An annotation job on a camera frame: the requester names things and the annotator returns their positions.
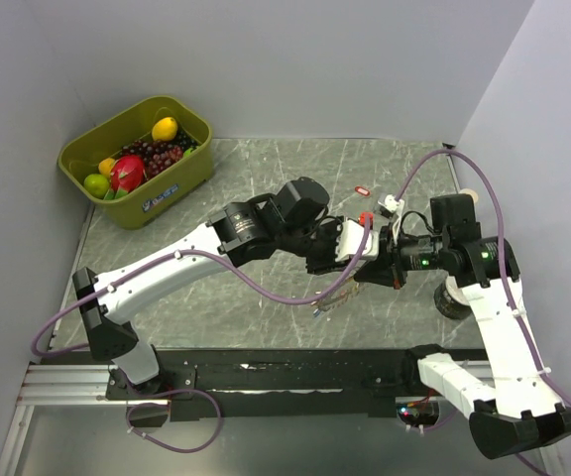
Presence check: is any soap pump bottle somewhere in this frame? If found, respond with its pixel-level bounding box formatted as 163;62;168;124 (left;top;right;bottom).
459;188;479;203

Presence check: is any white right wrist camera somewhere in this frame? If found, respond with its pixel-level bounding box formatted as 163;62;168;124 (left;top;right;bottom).
377;193;405;244

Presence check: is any dark red grape bunch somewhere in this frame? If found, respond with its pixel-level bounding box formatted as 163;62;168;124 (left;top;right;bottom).
117;130;199;180

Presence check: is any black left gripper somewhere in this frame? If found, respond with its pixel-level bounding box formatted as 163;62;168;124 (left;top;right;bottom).
280;217;358;276

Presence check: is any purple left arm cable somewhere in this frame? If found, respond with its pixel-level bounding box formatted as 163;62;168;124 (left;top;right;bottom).
31;217;374;453

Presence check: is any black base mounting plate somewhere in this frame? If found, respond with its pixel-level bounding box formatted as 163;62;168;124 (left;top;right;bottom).
42;346;470;422

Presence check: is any red key tag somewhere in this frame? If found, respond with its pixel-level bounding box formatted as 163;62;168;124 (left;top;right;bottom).
355;186;371;196

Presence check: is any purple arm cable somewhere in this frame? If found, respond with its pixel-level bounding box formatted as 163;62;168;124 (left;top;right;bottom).
31;217;374;453
398;148;571;476

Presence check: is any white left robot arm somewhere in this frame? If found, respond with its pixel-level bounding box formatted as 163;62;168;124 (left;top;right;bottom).
72;178;342;399

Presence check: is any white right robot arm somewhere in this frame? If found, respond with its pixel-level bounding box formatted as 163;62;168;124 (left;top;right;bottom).
355;193;571;459

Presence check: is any olive green plastic bin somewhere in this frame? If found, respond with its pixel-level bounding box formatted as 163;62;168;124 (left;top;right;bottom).
57;96;214;230

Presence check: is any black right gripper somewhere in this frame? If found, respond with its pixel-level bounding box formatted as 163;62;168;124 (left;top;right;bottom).
353;221;449;290

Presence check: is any red dragon fruit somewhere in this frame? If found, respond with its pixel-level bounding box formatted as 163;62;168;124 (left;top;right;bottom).
110;155;145;195

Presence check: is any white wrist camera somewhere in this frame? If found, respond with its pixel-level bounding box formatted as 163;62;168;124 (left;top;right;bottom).
335;218;380;263
377;193;405;244

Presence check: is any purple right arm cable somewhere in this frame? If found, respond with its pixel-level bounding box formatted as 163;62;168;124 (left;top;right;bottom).
398;148;571;476

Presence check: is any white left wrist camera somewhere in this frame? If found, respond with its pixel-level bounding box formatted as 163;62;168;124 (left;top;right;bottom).
335;218;380;263

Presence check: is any yellow lemon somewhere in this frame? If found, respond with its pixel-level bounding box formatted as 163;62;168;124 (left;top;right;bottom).
152;116;178;142

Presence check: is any aluminium rail frame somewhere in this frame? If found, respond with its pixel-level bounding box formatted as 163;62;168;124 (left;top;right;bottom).
0;360;128;476

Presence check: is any small orange fruit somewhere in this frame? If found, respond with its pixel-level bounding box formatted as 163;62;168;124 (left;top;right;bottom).
97;158;116;177

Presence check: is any black tape roll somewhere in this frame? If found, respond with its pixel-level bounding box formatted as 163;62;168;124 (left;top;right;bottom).
433;277;472;320

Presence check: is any green lime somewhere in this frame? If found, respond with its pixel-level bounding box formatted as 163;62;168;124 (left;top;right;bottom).
83;174;110;199

